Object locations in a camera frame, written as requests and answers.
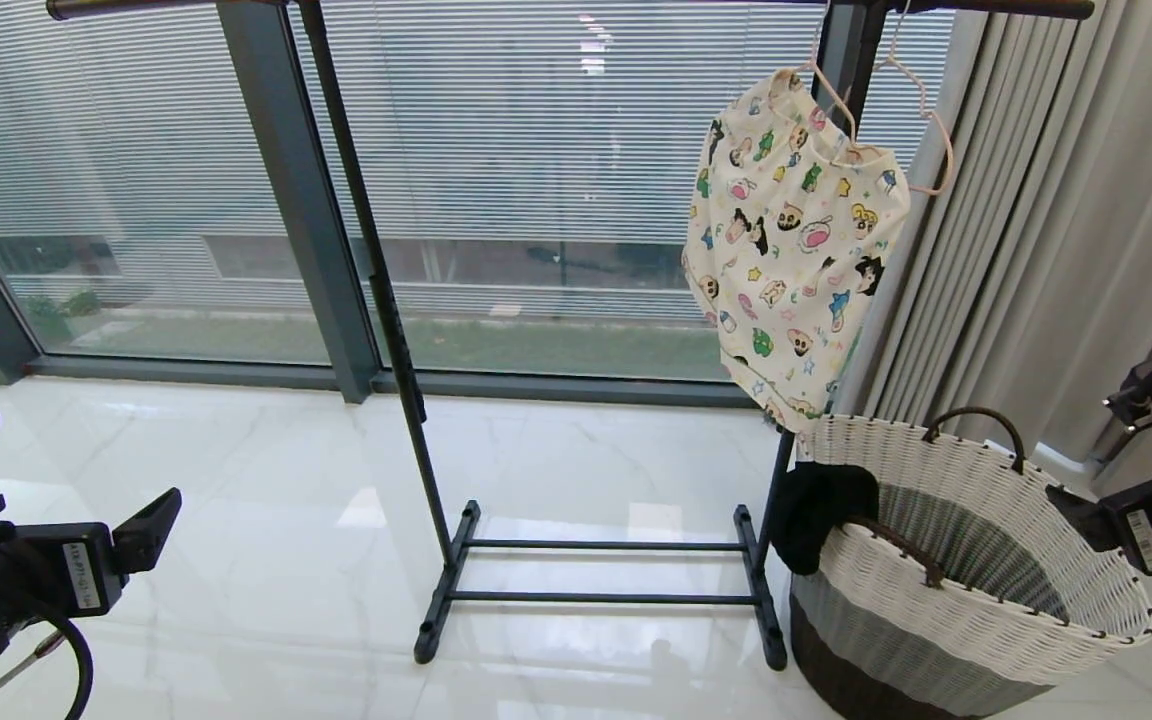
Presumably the cream printed garment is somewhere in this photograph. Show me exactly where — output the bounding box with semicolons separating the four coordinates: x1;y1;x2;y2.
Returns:
681;68;912;433

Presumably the beige curtain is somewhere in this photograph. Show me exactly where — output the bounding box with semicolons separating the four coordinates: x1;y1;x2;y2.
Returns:
836;0;1152;471

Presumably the black clothes rack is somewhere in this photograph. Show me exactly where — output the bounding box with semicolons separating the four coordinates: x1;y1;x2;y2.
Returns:
46;0;1097;671

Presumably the white laundry basket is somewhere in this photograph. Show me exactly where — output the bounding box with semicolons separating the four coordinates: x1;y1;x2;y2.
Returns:
789;407;1152;720

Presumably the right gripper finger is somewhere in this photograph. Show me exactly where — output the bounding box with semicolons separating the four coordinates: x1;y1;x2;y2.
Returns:
1048;487;1127;553

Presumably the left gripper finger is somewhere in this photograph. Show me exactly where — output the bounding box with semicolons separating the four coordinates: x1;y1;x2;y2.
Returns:
114;488;183;576

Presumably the window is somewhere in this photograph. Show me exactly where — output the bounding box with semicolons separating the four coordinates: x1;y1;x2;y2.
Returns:
0;0;957;406

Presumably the pink clothes hanger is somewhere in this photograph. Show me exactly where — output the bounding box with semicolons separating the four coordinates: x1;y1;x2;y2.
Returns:
874;0;957;198
801;0;882;169

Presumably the black garment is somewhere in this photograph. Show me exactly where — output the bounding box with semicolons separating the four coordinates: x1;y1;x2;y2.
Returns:
771;462;880;576

